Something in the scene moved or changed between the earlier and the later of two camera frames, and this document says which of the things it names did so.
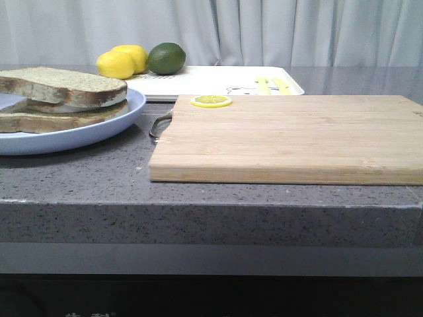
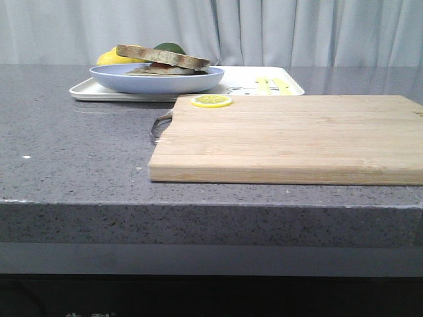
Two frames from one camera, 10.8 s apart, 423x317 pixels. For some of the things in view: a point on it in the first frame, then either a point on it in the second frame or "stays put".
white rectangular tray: [220, 80] stays put
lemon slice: [211, 101] stays put
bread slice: [18, 118] to [145, 72]
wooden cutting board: [361, 139] stays put
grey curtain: [246, 33] stays put
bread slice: [63, 86] to [162, 57]
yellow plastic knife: [283, 88] stays put
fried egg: [43, 107] to [160, 68]
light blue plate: [18, 142] to [113, 77]
